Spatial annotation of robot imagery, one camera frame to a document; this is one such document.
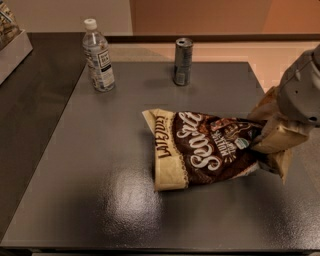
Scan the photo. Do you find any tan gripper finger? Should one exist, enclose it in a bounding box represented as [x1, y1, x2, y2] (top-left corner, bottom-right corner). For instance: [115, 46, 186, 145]
[247, 87, 279, 121]
[251, 113, 314, 154]

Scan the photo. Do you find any brown Sea Salt chip bag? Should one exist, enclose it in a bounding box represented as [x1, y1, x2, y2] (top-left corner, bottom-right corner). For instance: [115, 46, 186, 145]
[141, 108, 292, 192]

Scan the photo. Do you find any silver drink can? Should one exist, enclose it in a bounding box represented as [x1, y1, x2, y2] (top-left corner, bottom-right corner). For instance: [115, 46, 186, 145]
[173, 38, 193, 86]

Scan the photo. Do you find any clear plastic water bottle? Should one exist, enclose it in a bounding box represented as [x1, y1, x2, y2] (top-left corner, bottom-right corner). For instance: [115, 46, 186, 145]
[82, 18, 115, 92]

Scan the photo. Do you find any white snack box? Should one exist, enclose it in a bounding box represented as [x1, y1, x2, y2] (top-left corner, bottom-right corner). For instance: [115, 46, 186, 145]
[0, 0, 33, 84]

